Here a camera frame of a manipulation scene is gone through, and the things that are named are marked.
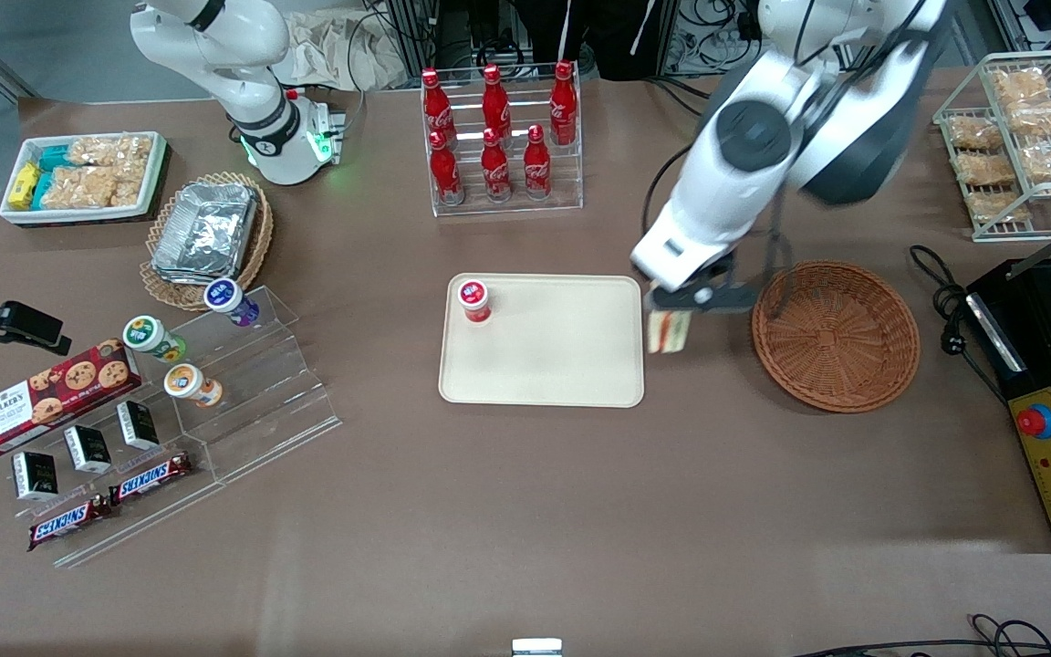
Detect black appliance with yellow panel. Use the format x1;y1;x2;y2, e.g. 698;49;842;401
963;210;1051;555

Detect red cola bottle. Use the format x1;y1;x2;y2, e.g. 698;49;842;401
421;68;456;147
549;60;579;148
523;125;553;200
428;130;465;205
481;64;513;138
480;128;513;201

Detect green lid yogurt drink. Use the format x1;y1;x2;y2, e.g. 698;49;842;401
122;315;188;364

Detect brown wicker basket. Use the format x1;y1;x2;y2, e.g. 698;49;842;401
752;261;921;414

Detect clear acrylic bottle rack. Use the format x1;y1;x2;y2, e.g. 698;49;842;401
421;62;585;218

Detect stack of foil containers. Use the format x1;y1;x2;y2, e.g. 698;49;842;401
151;182;260;286

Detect white plastic bin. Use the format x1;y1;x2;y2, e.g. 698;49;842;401
0;131;169;226

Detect purple lid yogurt drink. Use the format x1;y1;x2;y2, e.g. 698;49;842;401
203;278;262;329

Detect beige plastic tray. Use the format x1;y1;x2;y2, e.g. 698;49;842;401
439;274;645;409

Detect triangular sandwich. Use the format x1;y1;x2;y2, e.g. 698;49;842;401
646;309;693;356

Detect small black box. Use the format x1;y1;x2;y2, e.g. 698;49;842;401
116;400;161;452
12;451;60;502
63;424;114;475

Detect light wicker plate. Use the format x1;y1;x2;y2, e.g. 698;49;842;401
140;172;275;313

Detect red emergency stop button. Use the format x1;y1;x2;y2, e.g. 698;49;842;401
1015;402;1051;442

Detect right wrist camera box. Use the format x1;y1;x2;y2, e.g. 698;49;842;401
0;303;72;357

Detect red Walkers cookie box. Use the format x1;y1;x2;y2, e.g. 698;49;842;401
0;339;144;458

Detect white wire rack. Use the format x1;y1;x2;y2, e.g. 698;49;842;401
932;49;1051;244

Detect red lid yogurt cup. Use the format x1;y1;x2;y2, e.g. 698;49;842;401
458;279;493;325

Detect Snickers bar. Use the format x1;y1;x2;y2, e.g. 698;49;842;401
109;452;193;506
28;495;114;553

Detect yellow snack packet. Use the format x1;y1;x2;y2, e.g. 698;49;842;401
7;162;41;209

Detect orange lid yogurt drink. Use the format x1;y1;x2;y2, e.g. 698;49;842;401
163;363;224;409

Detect clear acrylic stepped display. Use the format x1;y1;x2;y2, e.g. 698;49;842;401
0;286;343;569

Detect crumpled beige bag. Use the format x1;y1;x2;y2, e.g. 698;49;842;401
274;9;408;92

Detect black power cable with plug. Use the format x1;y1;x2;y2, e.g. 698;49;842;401
909;245;1012;404

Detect grey connector box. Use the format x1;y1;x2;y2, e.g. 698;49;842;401
308;100;349;166

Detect black floor cables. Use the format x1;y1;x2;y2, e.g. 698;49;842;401
790;613;1051;657

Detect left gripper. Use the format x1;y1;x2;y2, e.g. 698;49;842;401
630;201;745;317

